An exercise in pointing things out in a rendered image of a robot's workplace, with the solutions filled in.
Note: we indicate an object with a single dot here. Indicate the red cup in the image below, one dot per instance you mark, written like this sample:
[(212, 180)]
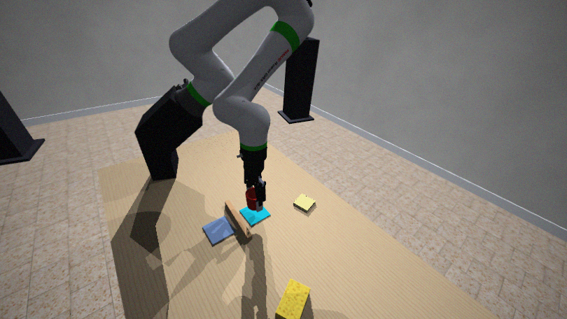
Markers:
[(250, 198)]

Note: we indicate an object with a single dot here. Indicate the pale yellow square pad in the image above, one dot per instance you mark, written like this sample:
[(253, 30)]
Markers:
[(304, 202)]

